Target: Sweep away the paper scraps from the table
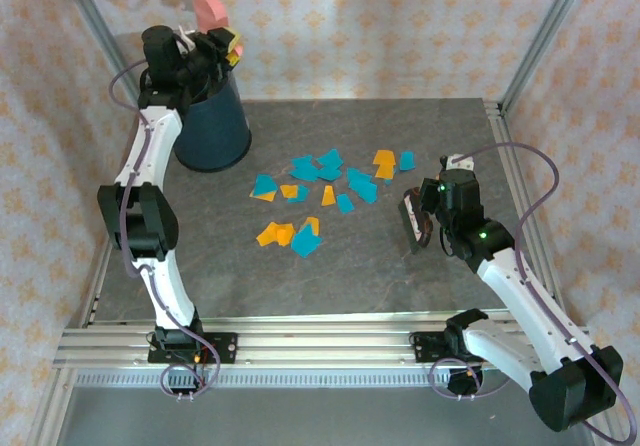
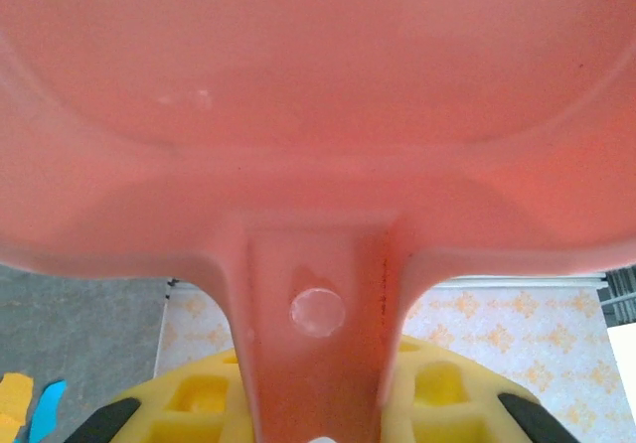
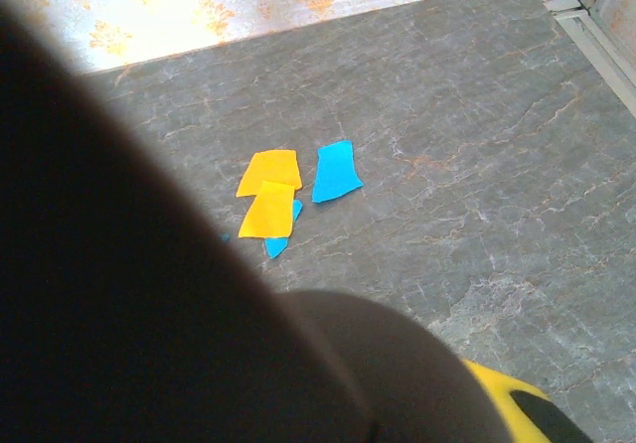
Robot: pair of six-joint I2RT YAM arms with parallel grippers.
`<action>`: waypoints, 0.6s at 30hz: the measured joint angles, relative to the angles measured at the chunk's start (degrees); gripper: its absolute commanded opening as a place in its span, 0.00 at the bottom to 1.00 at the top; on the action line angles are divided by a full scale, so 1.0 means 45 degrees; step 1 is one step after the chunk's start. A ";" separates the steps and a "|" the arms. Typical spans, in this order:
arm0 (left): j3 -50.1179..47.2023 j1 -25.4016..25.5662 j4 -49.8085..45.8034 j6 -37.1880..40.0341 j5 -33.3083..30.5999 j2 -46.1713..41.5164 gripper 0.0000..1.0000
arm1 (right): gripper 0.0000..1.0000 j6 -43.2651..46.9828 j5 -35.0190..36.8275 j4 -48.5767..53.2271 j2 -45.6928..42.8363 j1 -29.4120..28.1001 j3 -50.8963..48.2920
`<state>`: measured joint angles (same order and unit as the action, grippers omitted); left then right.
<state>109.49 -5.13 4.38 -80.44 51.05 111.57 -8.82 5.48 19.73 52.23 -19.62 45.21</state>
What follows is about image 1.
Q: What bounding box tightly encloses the aluminium frame post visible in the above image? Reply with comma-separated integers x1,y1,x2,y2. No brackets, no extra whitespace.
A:
53,0,149,113
499,0,594,112

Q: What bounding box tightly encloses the wide aluminium mounting rail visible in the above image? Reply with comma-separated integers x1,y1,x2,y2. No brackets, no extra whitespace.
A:
52,309,531,370

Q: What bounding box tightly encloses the grey metal sheet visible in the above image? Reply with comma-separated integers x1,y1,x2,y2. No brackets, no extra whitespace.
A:
54,385,601,446

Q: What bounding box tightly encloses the pink plastic dustpan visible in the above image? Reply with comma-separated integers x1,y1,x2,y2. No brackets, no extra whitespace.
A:
182,0,246,67

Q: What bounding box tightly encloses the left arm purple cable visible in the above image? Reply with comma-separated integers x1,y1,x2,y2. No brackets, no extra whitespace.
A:
108,60,226,402

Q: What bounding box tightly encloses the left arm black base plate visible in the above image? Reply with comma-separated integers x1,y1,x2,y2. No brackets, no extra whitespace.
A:
147,332,239,366

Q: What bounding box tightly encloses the cartoon face hand brush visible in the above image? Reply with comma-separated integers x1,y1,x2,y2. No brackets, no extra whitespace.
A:
398,187,437,255

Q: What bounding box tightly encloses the grey slotted cable duct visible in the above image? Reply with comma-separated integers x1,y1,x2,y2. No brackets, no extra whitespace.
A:
74,369,591,391

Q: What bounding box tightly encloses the dark blue trash bin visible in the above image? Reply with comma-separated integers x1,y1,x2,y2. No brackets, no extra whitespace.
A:
173,68,253,172

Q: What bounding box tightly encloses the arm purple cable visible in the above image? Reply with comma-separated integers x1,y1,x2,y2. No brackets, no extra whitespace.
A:
429,141,632,442
108,60,226,402

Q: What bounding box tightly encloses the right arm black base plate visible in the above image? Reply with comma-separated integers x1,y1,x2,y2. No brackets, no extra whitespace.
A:
409,330,454,366

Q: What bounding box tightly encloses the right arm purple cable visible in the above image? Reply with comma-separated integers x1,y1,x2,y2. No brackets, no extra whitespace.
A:
429,141,632,442

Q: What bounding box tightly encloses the orange patterned backdrop cloth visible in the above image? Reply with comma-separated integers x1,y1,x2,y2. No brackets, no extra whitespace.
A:
0,0,640,446

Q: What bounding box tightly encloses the black cable connector block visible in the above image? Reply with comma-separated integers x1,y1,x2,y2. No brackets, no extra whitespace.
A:
167,368,206,395
447,369,484,397

